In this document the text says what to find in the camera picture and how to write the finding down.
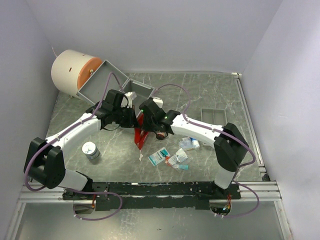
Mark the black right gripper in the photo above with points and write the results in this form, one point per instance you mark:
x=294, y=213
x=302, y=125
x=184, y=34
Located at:
x=146, y=128

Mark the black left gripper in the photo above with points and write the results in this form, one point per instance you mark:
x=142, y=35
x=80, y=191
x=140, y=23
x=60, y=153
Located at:
x=132, y=121

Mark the red first aid pouch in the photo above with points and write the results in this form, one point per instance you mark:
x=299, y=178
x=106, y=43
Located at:
x=140, y=135

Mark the teal wipe sachet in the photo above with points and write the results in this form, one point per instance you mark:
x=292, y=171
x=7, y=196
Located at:
x=159, y=156

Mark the clear bag with mask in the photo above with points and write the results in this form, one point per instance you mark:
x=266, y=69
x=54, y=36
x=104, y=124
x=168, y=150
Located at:
x=186, y=144

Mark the printed clear plastic packet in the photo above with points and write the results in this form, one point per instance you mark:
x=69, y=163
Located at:
x=177, y=159

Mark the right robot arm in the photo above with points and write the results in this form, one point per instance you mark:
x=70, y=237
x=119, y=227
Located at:
x=228, y=143

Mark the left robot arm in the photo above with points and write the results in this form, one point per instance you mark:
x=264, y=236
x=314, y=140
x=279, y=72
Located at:
x=45, y=158

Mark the brown medicine bottle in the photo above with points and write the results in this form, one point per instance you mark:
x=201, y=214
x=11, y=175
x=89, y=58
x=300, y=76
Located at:
x=161, y=135

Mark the grey metal case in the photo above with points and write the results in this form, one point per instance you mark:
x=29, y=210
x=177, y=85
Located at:
x=92, y=90

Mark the white round jar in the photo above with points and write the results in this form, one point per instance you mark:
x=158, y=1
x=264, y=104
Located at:
x=90, y=150

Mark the teal capped tube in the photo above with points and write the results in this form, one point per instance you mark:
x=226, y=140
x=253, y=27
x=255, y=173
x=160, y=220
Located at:
x=181, y=167

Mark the grey divided tray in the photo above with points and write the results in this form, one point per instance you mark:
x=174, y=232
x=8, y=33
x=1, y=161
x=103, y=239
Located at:
x=214, y=116

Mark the white cylinder with orange face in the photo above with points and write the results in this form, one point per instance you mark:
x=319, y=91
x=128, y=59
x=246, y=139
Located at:
x=71, y=69

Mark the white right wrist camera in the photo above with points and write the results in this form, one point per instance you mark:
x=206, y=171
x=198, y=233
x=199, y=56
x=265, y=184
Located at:
x=159, y=102

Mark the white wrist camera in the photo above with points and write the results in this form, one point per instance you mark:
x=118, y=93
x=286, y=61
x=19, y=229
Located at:
x=129, y=97
x=159, y=102

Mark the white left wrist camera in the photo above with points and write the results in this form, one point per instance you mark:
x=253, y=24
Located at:
x=129, y=97

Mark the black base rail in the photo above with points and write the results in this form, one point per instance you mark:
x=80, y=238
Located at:
x=149, y=195

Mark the aluminium frame rail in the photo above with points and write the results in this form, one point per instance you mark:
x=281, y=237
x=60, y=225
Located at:
x=249, y=192

